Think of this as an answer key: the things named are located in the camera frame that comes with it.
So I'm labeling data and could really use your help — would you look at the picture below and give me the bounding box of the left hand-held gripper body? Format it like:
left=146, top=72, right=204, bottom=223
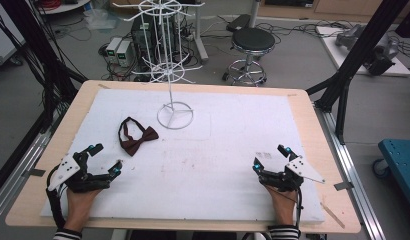
left=47, top=148, right=112, bottom=194

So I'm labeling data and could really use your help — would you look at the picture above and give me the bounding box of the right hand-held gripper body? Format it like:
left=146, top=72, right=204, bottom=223
left=258, top=155, right=327, bottom=193

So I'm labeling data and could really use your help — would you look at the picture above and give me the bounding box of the dark red bow tie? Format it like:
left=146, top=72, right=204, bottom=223
left=117, top=116, right=160, bottom=158

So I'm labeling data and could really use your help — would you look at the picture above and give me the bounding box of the white wire display rack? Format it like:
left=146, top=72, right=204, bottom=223
left=111, top=0, right=206, bottom=131

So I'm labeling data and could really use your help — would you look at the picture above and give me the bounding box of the person's left hand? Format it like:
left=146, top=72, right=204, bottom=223
left=63, top=187, right=103, bottom=232

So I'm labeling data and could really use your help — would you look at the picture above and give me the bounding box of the person's right hand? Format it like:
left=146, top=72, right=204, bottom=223
left=263, top=184, right=299, bottom=228

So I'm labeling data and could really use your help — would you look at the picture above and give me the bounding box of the grey tape strip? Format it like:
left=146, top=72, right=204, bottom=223
left=333, top=181, right=355, bottom=192
left=21, top=167, right=47, bottom=179

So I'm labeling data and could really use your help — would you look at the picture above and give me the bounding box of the white foam mat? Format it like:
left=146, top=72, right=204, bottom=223
left=40, top=87, right=327, bottom=224

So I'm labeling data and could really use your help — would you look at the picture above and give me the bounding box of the thin wooden stick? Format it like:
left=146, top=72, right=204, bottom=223
left=319, top=201, right=347, bottom=230

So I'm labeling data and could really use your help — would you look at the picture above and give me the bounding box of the grey bench power supply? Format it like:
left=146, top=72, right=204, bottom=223
left=116, top=40, right=134, bottom=68
left=105, top=36, right=123, bottom=65

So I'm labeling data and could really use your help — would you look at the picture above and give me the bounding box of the white floor platform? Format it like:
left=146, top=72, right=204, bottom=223
left=315, top=25, right=410, bottom=78

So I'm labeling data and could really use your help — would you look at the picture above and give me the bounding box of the blue cart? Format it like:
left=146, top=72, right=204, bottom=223
left=372, top=138, right=410, bottom=215

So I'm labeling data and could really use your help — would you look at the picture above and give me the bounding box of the black round stool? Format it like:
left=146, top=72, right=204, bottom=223
left=221, top=26, right=277, bottom=87

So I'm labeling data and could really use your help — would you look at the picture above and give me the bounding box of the black computer tower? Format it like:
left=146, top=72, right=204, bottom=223
left=130, top=13, right=181, bottom=66

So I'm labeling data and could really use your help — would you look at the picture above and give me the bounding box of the clear plastic bag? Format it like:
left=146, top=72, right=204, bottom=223
left=83, top=7, right=121, bottom=32

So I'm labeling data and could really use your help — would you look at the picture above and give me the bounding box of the grey machine on platform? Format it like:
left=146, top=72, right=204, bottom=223
left=335, top=23, right=401, bottom=77

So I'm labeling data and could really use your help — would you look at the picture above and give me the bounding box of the black flat box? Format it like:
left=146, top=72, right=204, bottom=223
left=225, top=13, right=253, bottom=33

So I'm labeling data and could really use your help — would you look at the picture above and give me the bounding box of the grey metal table leg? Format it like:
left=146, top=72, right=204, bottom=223
left=192, top=0, right=210, bottom=64

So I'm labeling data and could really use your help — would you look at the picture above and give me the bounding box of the white round table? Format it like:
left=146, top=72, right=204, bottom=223
left=35, top=0, right=91, bottom=16

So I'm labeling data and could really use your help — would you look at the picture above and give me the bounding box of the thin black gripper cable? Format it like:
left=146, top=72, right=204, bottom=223
left=266, top=184, right=304, bottom=228

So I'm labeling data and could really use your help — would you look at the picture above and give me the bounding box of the black sleeved gripper cable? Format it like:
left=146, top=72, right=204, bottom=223
left=45, top=164, right=67, bottom=231

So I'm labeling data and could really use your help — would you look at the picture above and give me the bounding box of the aluminium frame rail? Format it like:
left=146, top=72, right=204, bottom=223
left=0, top=111, right=62, bottom=223
left=313, top=104, right=388, bottom=240

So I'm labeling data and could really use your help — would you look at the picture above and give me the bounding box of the black metal frame post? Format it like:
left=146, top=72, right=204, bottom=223
left=305, top=0, right=410, bottom=145
left=0, top=0, right=88, bottom=134

